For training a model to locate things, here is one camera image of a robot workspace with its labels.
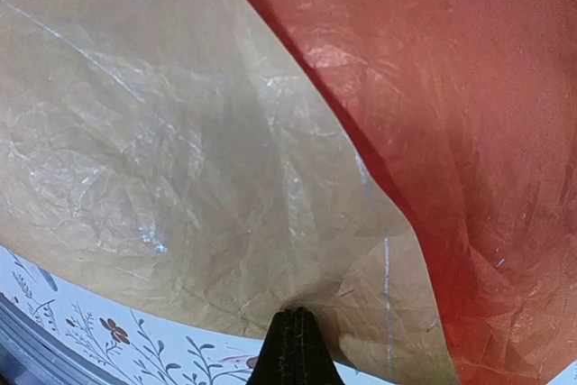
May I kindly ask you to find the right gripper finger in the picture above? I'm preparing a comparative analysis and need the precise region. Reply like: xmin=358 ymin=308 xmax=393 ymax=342
xmin=247 ymin=307 xmax=343 ymax=385

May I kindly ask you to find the yellow wrapping paper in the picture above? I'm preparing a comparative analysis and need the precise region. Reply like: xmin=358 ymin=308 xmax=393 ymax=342
xmin=1 ymin=0 xmax=458 ymax=384

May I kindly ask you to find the orange wrapping paper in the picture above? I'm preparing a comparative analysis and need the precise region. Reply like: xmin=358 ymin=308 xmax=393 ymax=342
xmin=248 ymin=0 xmax=576 ymax=384

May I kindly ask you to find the floral patterned tablecloth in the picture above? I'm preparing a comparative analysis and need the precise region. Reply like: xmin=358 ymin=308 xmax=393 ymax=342
xmin=0 ymin=243 xmax=393 ymax=385

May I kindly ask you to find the front aluminium rail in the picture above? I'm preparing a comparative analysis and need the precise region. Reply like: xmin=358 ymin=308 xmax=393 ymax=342
xmin=1 ymin=297 xmax=122 ymax=384

